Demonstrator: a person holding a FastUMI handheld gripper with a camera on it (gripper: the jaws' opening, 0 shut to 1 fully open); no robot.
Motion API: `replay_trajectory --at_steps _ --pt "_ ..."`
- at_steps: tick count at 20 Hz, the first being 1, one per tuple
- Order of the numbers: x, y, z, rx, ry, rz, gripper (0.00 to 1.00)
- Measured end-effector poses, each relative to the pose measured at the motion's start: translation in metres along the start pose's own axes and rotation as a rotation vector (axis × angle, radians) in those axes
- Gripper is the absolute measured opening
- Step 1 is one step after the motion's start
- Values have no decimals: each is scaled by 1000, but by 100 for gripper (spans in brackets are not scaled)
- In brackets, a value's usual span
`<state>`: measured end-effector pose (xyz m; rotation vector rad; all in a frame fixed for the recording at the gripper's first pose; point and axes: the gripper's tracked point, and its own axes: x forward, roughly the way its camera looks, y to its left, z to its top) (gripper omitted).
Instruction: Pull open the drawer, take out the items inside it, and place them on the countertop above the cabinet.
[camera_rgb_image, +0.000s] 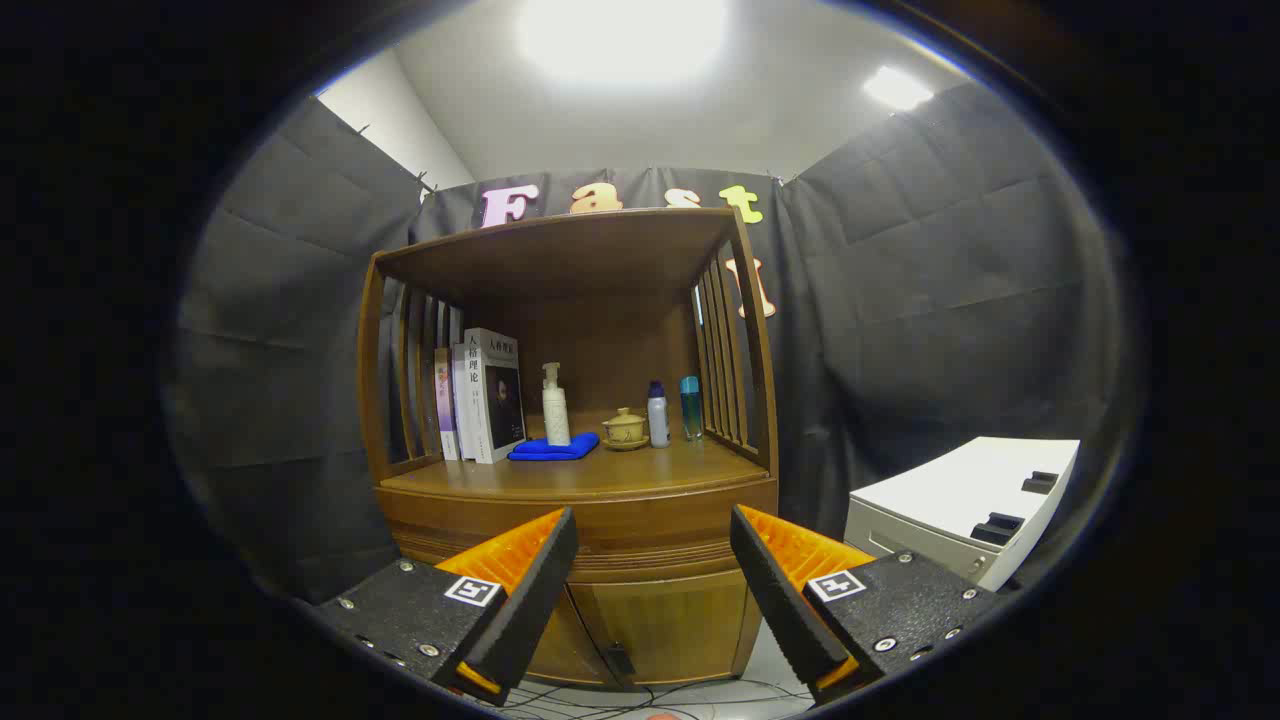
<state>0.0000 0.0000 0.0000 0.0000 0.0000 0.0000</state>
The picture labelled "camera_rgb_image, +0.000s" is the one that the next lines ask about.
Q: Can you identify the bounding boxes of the white plastic drawer unit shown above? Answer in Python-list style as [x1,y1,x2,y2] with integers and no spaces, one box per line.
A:
[843,436,1081,593]

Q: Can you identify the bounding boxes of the wooden cabinet with slatted sides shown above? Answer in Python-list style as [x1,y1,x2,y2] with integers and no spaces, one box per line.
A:
[357,207,780,691]

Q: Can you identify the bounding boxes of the folded blue cloth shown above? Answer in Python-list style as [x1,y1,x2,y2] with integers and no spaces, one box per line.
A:
[507,431,601,462]

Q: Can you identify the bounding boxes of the wooden cabinet door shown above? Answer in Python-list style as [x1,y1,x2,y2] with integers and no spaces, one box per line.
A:
[525,585,621,689]
[575,568,763,691]

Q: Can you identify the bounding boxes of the white book with portrait cover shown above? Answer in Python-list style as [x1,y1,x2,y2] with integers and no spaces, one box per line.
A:
[463,328,527,465]

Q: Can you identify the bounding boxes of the tangle of black floor cables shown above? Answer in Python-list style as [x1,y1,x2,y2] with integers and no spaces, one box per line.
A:
[490,675,816,720]

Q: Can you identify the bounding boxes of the large ceiling light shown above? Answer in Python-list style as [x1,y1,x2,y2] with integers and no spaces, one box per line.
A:
[515,0,731,91]

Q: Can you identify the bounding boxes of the yellow lidded teacup with saucer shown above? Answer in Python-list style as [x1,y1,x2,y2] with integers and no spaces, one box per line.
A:
[601,407,651,452]

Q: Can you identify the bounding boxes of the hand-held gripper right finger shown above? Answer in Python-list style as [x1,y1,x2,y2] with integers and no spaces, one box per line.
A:
[729,504,1004,707]

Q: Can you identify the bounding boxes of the white pump bottle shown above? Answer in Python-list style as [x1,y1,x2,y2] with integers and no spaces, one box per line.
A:
[541,362,572,447]

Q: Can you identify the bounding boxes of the small ceiling light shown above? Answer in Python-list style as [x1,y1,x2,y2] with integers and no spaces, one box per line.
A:
[863,65,936,111]

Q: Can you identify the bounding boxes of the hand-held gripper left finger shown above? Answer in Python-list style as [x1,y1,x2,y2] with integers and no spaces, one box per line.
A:
[318,506,580,707]

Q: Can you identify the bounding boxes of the thin white book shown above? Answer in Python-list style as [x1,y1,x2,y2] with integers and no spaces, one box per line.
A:
[452,343,476,461]

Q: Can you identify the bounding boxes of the wooden countertop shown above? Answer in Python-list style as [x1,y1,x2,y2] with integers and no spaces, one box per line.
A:
[380,432,773,501]

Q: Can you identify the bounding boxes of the wooden drawer with black knob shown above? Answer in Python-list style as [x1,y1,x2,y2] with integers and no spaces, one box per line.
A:
[376,480,779,589]

